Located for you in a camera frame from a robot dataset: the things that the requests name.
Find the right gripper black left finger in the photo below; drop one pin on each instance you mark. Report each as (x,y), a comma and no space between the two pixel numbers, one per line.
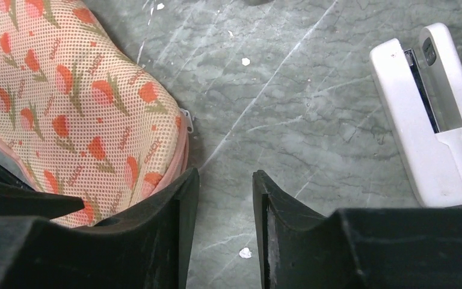
(148,245)

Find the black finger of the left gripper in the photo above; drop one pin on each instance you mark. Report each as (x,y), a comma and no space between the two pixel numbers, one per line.
(19,199)

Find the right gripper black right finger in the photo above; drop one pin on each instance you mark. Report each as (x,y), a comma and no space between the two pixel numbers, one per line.
(354,247)

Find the pink floral mesh laundry bag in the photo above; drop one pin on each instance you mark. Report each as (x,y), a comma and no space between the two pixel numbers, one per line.
(78,116)

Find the white plastic clip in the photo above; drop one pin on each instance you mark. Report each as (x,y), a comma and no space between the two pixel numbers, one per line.
(421,92)

